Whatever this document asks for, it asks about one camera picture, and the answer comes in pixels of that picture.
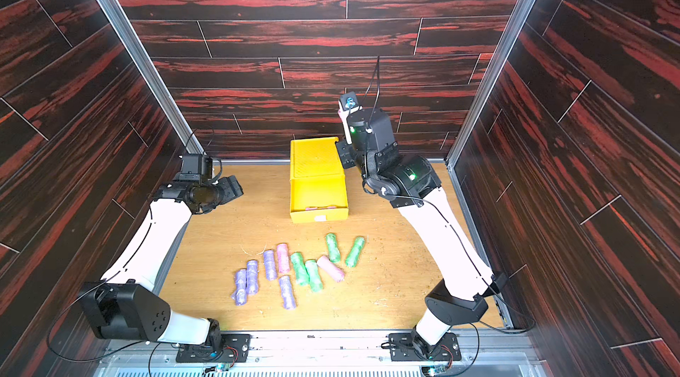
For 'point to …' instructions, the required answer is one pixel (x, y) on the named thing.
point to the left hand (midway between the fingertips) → (234, 191)
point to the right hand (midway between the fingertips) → (363, 131)
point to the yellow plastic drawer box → (317, 179)
